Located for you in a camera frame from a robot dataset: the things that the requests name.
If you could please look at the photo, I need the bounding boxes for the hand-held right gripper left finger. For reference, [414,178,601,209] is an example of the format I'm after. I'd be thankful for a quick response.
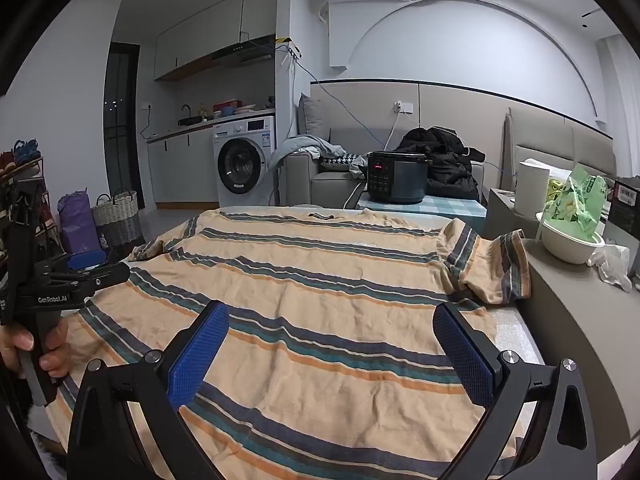
[67,300,231,480]

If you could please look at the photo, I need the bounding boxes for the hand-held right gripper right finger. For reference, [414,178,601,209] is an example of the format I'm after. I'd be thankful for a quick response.
[432,302,598,480]

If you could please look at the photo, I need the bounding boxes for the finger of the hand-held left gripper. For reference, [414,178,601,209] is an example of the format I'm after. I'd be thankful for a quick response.
[65,261,132,302]
[42,251,109,277]

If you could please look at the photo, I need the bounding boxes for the striped beige shirt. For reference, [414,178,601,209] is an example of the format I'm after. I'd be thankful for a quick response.
[45,209,532,480]

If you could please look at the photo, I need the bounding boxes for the person's left hand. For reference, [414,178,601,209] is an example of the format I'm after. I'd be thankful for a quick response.
[0,319,71,380]

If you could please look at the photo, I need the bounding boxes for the purple bag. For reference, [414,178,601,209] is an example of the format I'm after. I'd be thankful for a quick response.
[57,189,103,256]

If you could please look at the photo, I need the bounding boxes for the woven basket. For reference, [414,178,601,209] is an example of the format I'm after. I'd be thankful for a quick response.
[91,187,140,246]

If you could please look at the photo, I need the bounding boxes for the wooden shoe rack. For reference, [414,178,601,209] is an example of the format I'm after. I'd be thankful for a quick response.
[0,156,63,261]

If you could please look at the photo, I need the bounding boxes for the plaid bed sheet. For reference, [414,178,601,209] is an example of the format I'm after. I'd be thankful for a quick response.
[122,204,547,441]

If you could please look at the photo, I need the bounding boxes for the grey side cabinet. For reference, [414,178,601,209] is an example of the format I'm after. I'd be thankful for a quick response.
[482,187,640,461]

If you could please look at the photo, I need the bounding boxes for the group of assorted shoes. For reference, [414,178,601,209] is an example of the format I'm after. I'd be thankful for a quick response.
[0,139,42,171]

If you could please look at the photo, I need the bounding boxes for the white kitchen base cabinets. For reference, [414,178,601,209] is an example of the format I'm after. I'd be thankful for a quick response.
[146,107,277,206]

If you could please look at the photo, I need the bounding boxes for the white bowl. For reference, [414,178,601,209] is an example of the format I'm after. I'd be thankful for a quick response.
[536,211,606,266]

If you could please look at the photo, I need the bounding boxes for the blue plaid tablecloth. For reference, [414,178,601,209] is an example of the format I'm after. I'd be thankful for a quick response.
[357,192,488,236]

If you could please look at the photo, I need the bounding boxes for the dark glass door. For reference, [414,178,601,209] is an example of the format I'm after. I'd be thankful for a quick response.
[103,41,146,211]

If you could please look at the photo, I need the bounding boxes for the white crumpled tissue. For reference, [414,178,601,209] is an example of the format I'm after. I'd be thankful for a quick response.
[589,244,633,293]

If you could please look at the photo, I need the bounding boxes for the green plastic bag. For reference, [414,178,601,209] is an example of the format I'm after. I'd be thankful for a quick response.
[542,164,608,241]

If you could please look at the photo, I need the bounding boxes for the black pressure cooker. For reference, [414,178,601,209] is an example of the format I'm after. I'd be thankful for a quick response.
[366,151,432,205]

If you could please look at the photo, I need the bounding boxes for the black jacket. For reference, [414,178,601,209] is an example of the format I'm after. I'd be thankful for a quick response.
[395,126,486,202]

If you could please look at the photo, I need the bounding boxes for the white washing machine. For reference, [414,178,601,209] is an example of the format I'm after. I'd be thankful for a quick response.
[212,116,277,209]

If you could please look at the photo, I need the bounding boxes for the grey sofa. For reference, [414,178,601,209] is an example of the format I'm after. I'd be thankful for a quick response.
[285,127,486,211]

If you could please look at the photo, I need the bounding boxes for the black box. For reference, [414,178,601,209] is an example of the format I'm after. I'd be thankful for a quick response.
[611,176,640,237]

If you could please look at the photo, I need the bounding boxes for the grey-blue crumpled cloth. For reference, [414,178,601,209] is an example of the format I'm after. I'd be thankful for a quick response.
[268,135,368,181]

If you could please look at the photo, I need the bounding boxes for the beige padded headboard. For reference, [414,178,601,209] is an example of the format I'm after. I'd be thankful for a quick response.
[507,107,618,201]

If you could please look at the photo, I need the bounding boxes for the range hood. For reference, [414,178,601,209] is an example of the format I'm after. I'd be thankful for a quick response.
[211,37,276,67]

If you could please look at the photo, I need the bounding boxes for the grey pillow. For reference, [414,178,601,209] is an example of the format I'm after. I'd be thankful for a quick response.
[298,93,331,138]

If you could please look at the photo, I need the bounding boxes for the white router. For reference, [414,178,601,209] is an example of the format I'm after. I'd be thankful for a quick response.
[276,42,304,67]

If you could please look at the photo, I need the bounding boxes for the white wall cabinets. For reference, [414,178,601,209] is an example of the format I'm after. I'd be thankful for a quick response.
[153,0,278,81]

